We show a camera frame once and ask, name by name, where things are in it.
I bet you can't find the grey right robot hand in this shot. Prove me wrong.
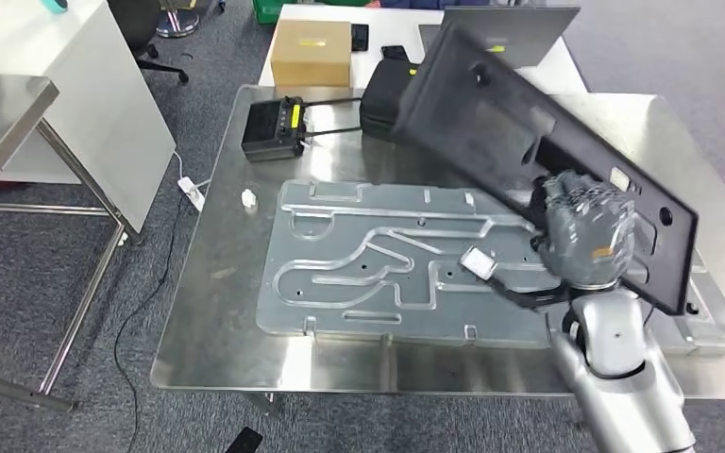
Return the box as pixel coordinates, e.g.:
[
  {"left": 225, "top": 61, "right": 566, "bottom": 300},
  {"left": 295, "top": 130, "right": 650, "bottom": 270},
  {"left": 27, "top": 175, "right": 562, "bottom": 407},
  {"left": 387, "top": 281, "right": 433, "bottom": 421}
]
[{"left": 530, "top": 170, "right": 639, "bottom": 292}]

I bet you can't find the black plastic plate frame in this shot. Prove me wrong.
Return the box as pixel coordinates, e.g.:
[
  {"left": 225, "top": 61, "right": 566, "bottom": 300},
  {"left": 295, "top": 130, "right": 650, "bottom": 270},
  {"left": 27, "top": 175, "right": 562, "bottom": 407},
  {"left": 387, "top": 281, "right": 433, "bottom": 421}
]
[{"left": 392, "top": 24, "right": 700, "bottom": 317}]

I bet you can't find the steel workbench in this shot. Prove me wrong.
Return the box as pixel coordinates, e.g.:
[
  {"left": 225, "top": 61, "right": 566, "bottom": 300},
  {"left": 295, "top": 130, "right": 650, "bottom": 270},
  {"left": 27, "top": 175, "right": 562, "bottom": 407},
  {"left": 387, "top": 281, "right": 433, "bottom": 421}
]
[{"left": 149, "top": 84, "right": 725, "bottom": 417}]

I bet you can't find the grey laptop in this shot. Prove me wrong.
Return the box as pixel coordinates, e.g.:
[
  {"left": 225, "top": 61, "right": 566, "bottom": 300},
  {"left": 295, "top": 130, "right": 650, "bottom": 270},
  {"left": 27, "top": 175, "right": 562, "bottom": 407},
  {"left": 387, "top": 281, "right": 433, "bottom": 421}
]
[{"left": 418, "top": 5, "right": 582, "bottom": 69}]

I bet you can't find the black zipped case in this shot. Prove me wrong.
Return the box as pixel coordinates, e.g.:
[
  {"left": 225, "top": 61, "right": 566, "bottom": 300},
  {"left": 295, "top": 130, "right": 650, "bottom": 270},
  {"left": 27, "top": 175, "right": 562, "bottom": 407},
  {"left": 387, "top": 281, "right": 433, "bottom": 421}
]
[{"left": 359, "top": 57, "right": 420, "bottom": 142}]

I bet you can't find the stamped sheet metal panel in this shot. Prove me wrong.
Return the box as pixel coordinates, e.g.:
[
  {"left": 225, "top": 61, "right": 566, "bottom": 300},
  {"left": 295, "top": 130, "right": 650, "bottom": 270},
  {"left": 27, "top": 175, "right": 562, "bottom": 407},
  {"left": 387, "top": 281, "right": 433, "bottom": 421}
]
[{"left": 256, "top": 179, "right": 725, "bottom": 358}]

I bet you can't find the white table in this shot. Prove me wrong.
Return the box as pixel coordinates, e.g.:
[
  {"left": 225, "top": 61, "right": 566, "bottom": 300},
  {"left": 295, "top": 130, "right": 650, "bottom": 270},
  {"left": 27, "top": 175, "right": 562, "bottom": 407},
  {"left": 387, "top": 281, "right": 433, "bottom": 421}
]
[{"left": 258, "top": 3, "right": 589, "bottom": 95}]

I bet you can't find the brown cardboard box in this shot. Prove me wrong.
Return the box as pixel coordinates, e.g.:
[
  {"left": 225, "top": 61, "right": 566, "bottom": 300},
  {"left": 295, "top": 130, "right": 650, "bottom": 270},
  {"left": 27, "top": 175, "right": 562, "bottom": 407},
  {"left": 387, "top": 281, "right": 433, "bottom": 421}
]
[{"left": 269, "top": 18, "right": 353, "bottom": 88}]

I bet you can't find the black remote controller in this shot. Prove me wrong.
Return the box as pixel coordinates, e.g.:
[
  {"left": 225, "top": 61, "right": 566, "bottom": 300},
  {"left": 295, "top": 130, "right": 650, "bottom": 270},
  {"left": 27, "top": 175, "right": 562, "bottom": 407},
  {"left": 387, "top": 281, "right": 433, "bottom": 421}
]
[{"left": 241, "top": 95, "right": 363, "bottom": 164}]

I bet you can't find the green plastic crate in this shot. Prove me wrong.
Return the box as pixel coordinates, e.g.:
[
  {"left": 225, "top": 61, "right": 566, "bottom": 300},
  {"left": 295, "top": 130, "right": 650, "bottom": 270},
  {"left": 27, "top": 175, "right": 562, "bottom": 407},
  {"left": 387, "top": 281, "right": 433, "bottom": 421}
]
[{"left": 252, "top": 0, "right": 370, "bottom": 25}]

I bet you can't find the white power strip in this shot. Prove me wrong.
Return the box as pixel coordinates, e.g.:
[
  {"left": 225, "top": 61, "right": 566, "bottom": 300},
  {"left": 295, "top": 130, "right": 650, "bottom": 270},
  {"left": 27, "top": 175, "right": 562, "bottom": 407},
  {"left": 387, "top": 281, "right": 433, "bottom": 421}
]
[{"left": 177, "top": 176, "right": 208, "bottom": 212}]

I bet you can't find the black robot body piece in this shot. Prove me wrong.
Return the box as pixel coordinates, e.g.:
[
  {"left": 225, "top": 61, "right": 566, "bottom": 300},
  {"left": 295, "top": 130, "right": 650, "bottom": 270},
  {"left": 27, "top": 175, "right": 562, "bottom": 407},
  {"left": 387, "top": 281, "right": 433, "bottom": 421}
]
[{"left": 225, "top": 427, "right": 263, "bottom": 453}]

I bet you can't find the chrome stanchion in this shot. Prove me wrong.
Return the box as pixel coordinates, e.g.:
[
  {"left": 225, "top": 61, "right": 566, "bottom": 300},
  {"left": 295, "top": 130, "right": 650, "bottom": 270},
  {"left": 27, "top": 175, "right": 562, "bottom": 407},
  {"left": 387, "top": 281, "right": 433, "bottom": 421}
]
[{"left": 156, "top": 0, "right": 201, "bottom": 39}]

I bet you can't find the white cabinet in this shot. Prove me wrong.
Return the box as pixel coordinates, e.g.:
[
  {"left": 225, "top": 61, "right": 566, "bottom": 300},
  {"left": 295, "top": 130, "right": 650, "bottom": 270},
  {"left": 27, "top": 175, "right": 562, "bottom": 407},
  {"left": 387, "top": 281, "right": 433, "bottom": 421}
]
[{"left": 0, "top": 0, "right": 177, "bottom": 236}]

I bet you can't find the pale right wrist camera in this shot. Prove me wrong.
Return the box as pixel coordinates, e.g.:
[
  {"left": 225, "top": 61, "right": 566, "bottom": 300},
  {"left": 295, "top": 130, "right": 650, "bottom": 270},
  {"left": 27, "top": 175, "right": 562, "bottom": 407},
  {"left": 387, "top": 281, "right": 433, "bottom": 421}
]
[{"left": 460, "top": 245, "right": 570, "bottom": 310}]

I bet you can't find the black floor cable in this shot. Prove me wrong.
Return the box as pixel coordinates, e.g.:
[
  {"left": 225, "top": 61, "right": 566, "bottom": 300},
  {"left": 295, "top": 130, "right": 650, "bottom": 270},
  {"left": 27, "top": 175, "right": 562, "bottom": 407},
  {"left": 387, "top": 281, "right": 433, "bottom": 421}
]
[{"left": 113, "top": 193, "right": 182, "bottom": 453}]

